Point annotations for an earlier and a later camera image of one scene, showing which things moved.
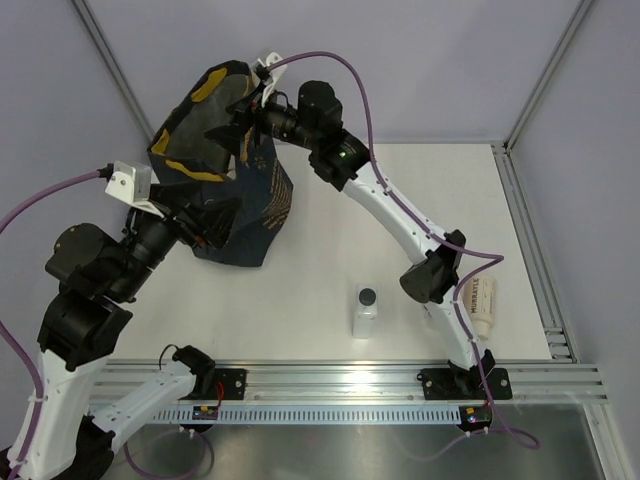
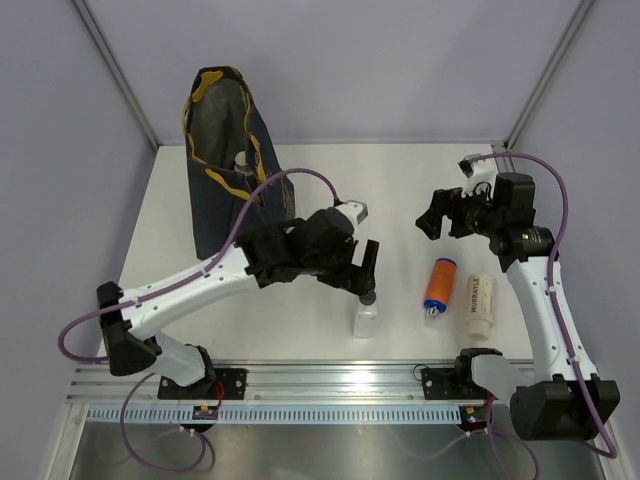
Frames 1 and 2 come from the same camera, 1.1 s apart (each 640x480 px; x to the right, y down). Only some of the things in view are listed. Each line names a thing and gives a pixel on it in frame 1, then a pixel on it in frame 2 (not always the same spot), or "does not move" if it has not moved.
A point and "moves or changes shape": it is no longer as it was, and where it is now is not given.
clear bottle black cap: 366,310 does not move
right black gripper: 251,111 to 445,202
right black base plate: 465,384 does not move
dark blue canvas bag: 185,158 moves or changes shape
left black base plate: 228,384 does not move
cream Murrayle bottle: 480,292 does not move
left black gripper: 213,219 to 355,278
